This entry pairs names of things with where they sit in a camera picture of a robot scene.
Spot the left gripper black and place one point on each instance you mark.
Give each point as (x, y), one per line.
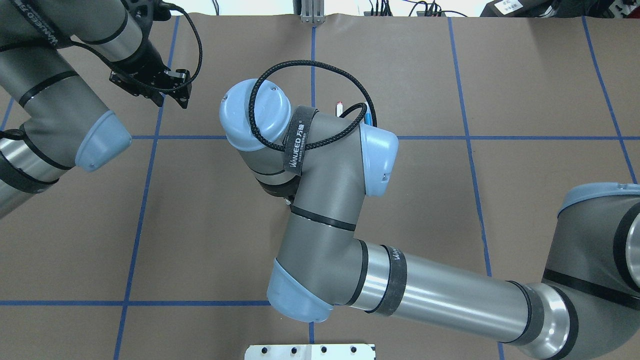
(148, 58)

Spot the red capped white marker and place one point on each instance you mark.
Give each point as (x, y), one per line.
(339, 109)

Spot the blue marker pen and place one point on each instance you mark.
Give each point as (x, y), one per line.
(368, 118)

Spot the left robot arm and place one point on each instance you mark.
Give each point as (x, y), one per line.
(69, 125)

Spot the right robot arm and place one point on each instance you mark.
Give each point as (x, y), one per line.
(585, 305)

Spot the aluminium frame post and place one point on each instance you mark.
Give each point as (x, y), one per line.
(310, 11)

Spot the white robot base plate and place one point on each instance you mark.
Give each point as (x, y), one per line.
(326, 351)

